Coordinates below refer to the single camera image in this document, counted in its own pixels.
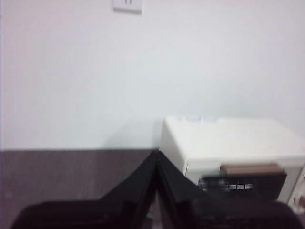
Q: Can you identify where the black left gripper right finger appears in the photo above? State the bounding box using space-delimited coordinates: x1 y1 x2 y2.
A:
156 151 301 229

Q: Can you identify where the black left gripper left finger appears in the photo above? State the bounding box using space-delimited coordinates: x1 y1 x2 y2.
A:
10 149 158 229

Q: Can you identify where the oven door with beige handle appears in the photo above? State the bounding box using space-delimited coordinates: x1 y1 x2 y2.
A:
188 162 305 206

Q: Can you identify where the cream toaster oven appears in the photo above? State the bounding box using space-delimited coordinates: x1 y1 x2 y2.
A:
159 115 305 212

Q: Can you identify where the white wall socket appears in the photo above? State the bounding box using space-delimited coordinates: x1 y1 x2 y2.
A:
112 0 144 15

